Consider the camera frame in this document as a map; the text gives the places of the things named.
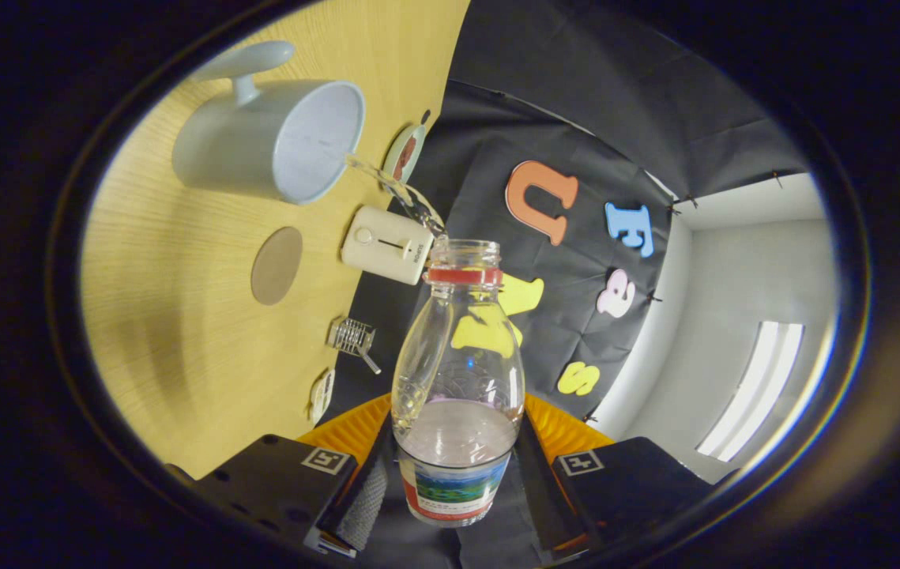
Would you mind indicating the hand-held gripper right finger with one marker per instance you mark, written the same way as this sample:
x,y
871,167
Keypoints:
x,y
623,482

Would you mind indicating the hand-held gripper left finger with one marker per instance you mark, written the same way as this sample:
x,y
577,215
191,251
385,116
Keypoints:
x,y
284,474

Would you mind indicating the round brown coaster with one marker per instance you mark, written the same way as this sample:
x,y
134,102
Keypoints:
x,y
276,266

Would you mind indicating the small white dish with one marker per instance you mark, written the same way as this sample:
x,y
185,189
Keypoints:
x,y
321,395

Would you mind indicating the long ceiling light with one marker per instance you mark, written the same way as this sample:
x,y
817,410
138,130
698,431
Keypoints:
x,y
750,395

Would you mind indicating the wooden table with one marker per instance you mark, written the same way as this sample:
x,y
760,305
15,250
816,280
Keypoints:
x,y
181,316

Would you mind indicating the white toaster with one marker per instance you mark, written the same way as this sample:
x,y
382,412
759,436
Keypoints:
x,y
382,245

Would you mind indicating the pale green plate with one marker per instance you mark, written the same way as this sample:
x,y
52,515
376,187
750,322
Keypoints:
x,y
388,168

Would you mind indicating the brown food piece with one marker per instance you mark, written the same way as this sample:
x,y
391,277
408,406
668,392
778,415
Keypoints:
x,y
401,167
408,147

